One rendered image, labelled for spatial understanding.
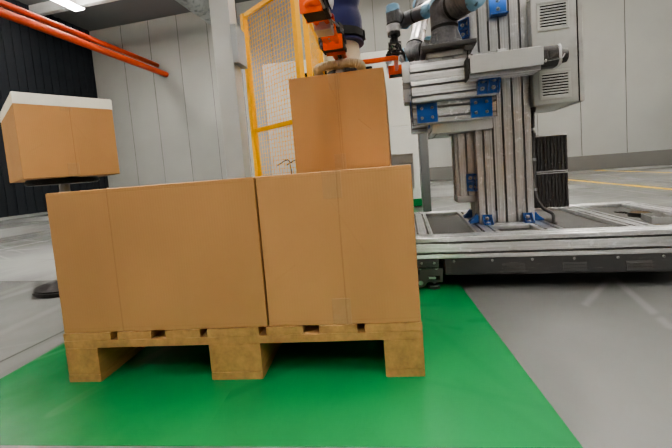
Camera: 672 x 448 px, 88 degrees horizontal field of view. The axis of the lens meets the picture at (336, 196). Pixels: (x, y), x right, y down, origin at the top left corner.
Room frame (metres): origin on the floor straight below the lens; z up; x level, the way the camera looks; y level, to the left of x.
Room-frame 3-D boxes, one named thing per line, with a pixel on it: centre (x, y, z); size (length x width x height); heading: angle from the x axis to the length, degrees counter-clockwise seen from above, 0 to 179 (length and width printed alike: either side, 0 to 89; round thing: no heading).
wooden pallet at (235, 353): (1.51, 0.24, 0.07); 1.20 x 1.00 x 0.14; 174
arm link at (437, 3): (1.59, -0.54, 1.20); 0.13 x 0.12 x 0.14; 25
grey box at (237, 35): (2.98, 0.70, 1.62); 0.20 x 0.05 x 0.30; 174
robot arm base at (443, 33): (1.60, -0.54, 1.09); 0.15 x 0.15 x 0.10
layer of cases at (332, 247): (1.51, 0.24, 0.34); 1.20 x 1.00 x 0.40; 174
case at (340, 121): (1.77, -0.09, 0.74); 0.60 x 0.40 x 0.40; 170
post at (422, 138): (2.66, -0.69, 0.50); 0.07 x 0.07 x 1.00; 84
